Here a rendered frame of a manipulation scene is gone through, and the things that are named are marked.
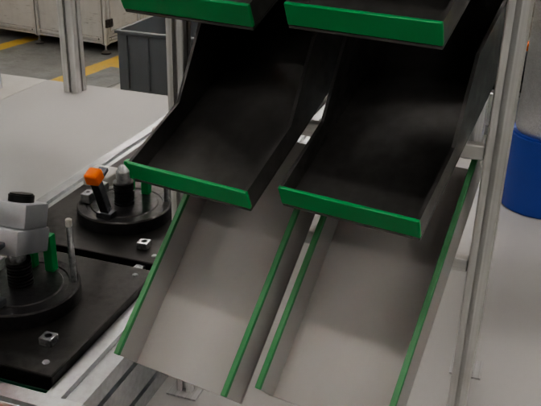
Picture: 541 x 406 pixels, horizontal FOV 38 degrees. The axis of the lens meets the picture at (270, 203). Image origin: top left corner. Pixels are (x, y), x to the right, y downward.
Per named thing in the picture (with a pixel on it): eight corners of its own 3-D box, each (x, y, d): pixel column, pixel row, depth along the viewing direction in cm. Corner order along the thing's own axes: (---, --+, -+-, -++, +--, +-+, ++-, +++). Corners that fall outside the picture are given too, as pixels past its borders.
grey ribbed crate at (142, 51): (271, 111, 277) (273, 47, 267) (116, 90, 295) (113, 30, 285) (306, 80, 313) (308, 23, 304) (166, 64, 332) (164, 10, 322)
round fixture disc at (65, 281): (38, 341, 87) (36, 326, 86) (-65, 316, 91) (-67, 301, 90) (102, 281, 99) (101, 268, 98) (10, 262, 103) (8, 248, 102)
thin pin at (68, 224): (75, 283, 95) (69, 221, 91) (69, 282, 95) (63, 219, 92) (78, 279, 96) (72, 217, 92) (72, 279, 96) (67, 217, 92)
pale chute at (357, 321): (394, 443, 71) (385, 437, 67) (270, 395, 77) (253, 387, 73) (483, 172, 79) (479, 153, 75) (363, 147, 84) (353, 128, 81)
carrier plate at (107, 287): (52, 392, 82) (51, 375, 81) (-127, 344, 89) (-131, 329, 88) (156, 283, 103) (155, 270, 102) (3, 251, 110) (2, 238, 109)
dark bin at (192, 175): (251, 212, 69) (233, 152, 64) (134, 180, 75) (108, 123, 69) (372, 27, 84) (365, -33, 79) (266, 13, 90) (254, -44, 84)
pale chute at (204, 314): (242, 404, 76) (225, 396, 72) (134, 362, 81) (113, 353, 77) (340, 152, 83) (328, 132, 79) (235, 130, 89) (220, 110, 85)
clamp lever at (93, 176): (109, 216, 110) (95, 178, 105) (97, 213, 111) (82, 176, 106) (120, 198, 113) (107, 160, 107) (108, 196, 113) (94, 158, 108)
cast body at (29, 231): (15, 257, 89) (20, 196, 88) (-17, 251, 90) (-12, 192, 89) (57, 249, 97) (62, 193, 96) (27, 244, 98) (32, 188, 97)
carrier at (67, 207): (161, 279, 104) (158, 193, 99) (10, 247, 111) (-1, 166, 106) (229, 208, 125) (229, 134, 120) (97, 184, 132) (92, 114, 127)
